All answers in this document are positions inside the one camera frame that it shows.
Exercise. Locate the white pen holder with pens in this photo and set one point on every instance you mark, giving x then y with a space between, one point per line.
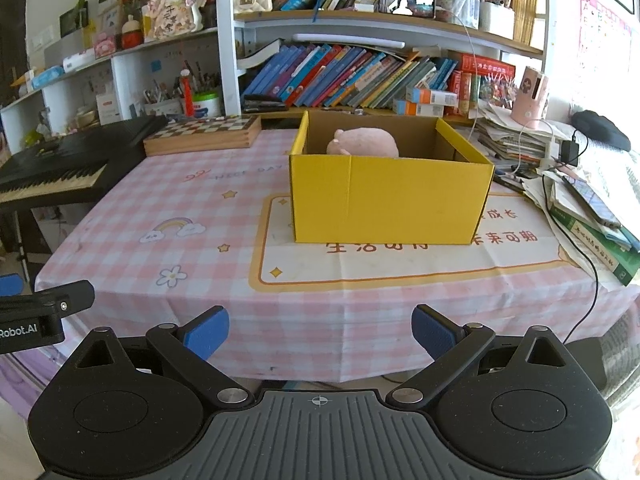
162 107

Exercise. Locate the wooden chessboard box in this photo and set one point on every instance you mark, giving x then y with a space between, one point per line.
205 127

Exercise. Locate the white desk organiser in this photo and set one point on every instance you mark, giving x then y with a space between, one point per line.
497 22

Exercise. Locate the pink plush toy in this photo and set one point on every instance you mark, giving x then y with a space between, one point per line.
365 142

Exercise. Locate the pink cylinder gadget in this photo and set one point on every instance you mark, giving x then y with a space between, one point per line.
530 95

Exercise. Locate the colourful stick bundle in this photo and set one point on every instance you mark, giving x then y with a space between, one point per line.
497 92

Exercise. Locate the pink checked tablecloth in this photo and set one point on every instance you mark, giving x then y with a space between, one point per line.
200 200

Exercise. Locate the red round doll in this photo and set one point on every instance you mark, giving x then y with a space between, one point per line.
132 35

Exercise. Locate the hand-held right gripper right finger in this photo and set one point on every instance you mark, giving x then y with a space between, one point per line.
432 332

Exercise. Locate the stack of papers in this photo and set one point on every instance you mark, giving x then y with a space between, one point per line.
510 140

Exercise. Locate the white jar green lid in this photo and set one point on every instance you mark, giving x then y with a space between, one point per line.
206 107

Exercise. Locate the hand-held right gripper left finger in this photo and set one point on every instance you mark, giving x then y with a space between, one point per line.
207 332

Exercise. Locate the black keyboard piano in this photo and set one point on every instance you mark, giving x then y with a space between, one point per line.
75 150

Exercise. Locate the black stapler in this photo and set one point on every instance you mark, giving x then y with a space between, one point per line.
265 105

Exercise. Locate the long row of colourful books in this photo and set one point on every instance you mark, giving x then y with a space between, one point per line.
340 80

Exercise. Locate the thick green book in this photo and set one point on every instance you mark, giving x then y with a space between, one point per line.
595 250

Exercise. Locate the black charger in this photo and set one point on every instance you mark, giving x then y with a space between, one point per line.
570 152

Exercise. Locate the floral ceramic ornament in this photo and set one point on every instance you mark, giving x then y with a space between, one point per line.
170 15

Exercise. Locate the white box red label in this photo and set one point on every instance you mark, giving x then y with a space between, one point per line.
106 107

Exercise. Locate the smartphone with lit screen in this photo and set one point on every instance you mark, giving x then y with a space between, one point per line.
407 4

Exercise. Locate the blue wipes pack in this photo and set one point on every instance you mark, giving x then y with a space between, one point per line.
45 77

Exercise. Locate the pink wall poster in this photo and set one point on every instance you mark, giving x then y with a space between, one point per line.
605 30

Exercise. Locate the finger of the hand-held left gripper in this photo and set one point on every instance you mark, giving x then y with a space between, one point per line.
10 285
70 297

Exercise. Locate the yellow cardboard box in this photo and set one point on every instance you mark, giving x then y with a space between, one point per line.
380 200

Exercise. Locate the white bookshelf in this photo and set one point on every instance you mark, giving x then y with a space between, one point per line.
227 60

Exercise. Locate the orange white small box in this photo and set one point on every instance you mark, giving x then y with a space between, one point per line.
417 109
432 96

